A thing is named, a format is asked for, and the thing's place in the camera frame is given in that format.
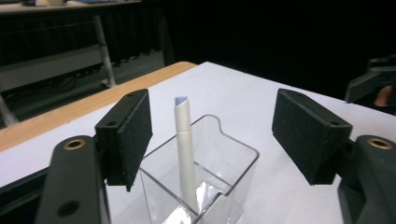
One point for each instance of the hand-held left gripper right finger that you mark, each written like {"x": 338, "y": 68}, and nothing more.
{"x": 308, "y": 137}

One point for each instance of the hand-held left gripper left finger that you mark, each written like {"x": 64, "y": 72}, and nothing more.
{"x": 127, "y": 137}

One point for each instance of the clear plastic pen holder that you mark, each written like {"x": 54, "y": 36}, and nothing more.
{"x": 224, "y": 168}

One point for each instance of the white pen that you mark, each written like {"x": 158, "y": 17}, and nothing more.
{"x": 185, "y": 149}

